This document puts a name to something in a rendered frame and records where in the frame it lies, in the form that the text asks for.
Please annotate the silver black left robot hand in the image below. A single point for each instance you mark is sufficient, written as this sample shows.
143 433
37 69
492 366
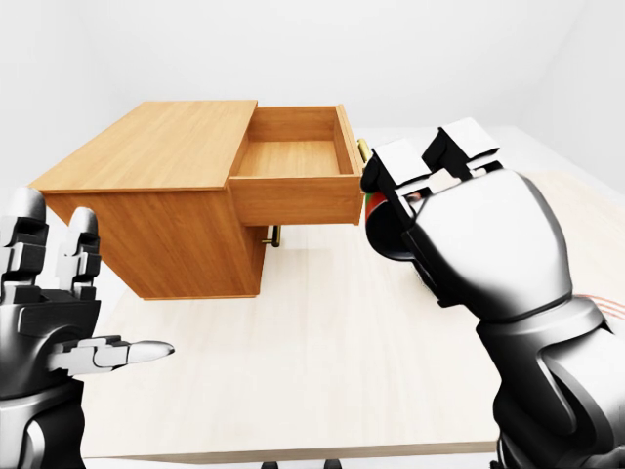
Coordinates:
44 312

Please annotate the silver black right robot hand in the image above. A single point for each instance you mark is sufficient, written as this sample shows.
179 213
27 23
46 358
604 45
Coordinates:
478 220

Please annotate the red ketchup bottle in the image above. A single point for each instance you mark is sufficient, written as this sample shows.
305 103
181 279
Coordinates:
375 202

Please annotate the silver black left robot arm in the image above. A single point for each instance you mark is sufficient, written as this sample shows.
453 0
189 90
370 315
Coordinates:
34 430

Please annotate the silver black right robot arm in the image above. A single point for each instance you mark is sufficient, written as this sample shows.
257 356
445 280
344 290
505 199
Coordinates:
556 391

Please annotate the wooden cabinet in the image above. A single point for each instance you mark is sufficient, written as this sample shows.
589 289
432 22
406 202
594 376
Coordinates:
161 195

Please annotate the open wooden drawer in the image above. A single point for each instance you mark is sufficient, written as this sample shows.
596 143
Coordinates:
293 195

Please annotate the small dark shape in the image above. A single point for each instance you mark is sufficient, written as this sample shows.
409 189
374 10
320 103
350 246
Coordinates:
332 464
270 464

